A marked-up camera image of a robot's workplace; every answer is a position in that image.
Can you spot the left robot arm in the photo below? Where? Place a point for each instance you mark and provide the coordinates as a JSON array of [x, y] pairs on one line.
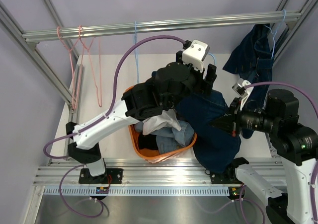
[[148, 99]]

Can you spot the aluminium hanging rail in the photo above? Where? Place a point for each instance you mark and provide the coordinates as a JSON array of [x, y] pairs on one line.
[[161, 26]]

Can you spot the white slotted cable duct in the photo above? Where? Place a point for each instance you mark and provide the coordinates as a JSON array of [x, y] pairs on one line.
[[138, 191]]

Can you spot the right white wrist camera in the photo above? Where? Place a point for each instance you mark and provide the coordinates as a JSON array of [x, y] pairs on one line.
[[240, 87]]

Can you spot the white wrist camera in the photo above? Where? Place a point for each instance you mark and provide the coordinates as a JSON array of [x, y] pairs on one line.
[[195, 54], [240, 87]]

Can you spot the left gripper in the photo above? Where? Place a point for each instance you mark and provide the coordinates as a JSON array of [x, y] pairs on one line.
[[203, 86]]

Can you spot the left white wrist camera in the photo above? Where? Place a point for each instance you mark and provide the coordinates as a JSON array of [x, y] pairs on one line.
[[195, 54]]

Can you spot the white garment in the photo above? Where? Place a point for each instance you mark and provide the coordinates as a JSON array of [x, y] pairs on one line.
[[165, 119]]

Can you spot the black skirt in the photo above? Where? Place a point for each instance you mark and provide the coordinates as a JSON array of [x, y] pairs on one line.
[[147, 142]]

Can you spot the orange plastic basket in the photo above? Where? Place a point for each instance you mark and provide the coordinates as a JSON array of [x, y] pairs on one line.
[[154, 156]]

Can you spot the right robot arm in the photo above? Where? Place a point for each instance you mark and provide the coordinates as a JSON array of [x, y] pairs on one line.
[[297, 146]]

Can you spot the dark blue denim garment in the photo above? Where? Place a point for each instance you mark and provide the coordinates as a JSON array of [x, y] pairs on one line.
[[214, 149]]

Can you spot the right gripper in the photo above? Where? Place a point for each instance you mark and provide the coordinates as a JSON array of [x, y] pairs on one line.
[[231, 123]]

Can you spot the front aluminium frame rail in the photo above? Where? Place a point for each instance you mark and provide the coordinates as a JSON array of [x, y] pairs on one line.
[[174, 172]]

